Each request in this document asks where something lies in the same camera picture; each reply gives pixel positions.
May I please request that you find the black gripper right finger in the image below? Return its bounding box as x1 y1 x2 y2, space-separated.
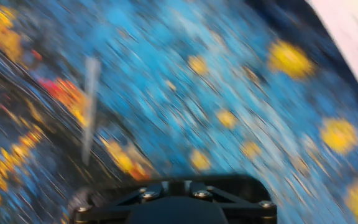
178 175 278 224

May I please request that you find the starry night painted cloth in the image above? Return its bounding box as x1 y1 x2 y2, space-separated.
0 0 358 224

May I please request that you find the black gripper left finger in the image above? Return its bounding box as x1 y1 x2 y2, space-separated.
73 176 178 224

